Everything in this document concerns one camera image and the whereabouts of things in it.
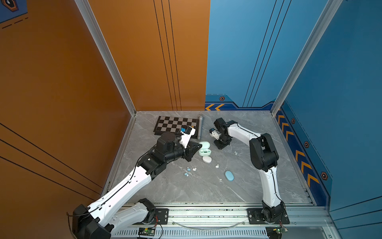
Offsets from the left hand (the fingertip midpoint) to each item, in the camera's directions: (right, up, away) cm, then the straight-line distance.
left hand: (201, 144), depth 69 cm
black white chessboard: (-25, +9, +40) cm, 48 cm away
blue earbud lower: (-8, -20, +18) cm, 28 cm away
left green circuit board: (-26, -43, +3) cm, 51 cm away
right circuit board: (+36, -42, +1) cm, 55 cm away
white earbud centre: (+11, -16, +21) cm, 29 cm away
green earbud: (+23, -10, +26) cm, 36 cm away
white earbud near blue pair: (-3, -18, +20) cm, 27 cm away
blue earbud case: (+17, -20, +16) cm, 31 cm away
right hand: (+14, -6, +31) cm, 35 cm away
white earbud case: (+5, -12, +23) cm, 26 cm away
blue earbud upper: (-7, -18, +20) cm, 28 cm away
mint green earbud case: (+2, -3, -1) cm, 3 cm away
